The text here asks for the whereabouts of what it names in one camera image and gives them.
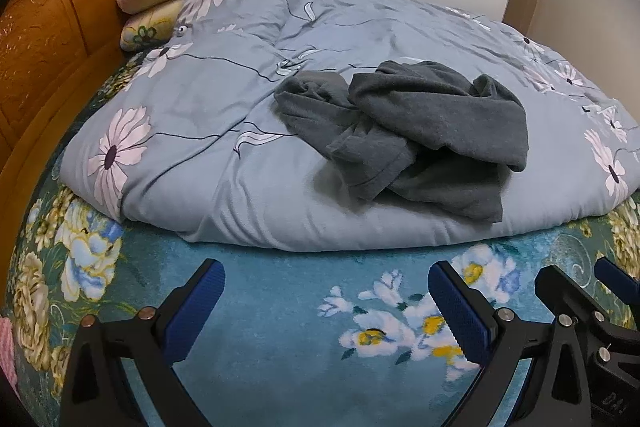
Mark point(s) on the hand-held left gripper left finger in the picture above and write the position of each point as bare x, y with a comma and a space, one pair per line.
192, 307

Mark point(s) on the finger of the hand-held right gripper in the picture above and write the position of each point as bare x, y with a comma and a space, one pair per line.
617, 274
565, 289

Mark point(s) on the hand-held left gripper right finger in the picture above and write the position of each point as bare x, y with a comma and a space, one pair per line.
462, 314

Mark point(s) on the dark grey garment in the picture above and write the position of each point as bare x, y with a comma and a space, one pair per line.
410, 127

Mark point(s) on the teal floral bed sheet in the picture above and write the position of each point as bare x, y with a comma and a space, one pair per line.
280, 307

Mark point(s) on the blue floral quilt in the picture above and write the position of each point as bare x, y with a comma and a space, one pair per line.
240, 167

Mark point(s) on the pink cloth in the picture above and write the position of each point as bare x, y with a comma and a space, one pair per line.
7, 352

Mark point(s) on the wooden headboard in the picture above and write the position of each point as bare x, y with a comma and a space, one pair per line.
55, 32

